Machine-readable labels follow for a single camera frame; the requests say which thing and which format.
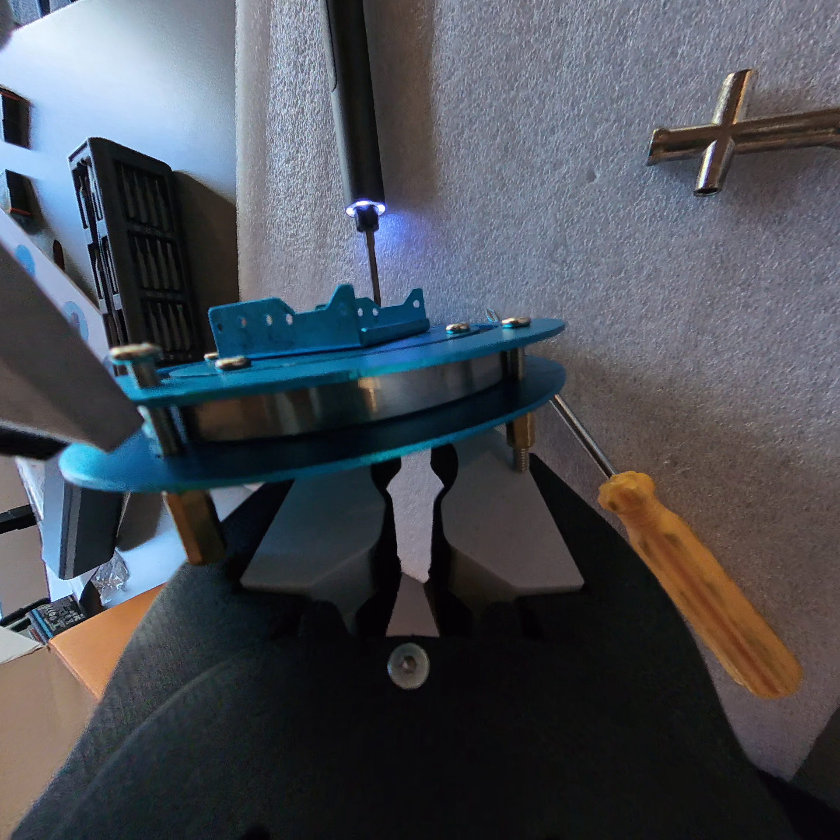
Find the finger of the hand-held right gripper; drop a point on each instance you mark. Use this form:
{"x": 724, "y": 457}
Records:
{"x": 46, "y": 367}

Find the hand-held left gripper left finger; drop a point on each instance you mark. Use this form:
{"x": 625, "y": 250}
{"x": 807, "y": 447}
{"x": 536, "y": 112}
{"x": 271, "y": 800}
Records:
{"x": 315, "y": 538}

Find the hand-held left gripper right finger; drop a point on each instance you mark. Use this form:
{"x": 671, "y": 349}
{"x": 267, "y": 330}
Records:
{"x": 512, "y": 531}

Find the blue round turntable base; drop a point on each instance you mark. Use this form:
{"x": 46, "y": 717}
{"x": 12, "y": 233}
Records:
{"x": 328, "y": 453}

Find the black electric screwdriver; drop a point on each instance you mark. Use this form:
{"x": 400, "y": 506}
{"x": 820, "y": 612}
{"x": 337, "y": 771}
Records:
{"x": 358, "y": 131}

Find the blue printed instruction sheet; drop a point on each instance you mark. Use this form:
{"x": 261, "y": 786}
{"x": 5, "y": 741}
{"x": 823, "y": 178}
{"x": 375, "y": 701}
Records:
{"x": 39, "y": 262}

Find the black screwdriver bit case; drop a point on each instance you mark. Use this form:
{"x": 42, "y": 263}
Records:
{"x": 144, "y": 249}

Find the dark grey rectangular sleeve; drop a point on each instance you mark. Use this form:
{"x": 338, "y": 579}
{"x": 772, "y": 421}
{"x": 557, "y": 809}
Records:
{"x": 92, "y": 531}

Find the small clear plastic bag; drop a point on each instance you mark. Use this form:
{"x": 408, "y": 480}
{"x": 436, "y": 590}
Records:
{"x": 110, "y": 571}

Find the orange cardboard box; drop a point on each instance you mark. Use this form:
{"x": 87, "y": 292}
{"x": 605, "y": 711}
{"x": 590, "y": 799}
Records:
{"x": 105, "y": 630}

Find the white foam sheet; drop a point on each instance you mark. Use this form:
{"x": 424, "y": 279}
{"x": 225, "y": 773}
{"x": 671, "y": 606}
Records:
{"x": 525, "y": 197}

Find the silver cross socket wrench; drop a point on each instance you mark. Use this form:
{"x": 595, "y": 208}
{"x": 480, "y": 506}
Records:
{"x": 722, "y": 131}

